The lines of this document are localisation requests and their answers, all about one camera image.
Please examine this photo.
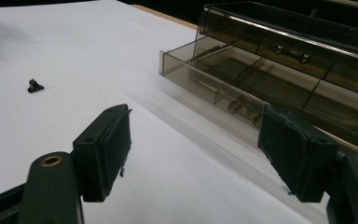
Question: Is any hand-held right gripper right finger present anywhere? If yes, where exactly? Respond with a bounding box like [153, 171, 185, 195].
[257, 104, 358, 224]

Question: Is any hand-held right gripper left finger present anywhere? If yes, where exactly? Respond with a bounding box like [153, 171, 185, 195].
[17, 103, 133, 224]

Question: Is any smoky transparent drawer organizer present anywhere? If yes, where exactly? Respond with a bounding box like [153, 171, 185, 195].
[193, 0, 358, 156]

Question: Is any small black clip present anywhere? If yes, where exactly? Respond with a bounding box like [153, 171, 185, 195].
[27, 78, 46, 94]

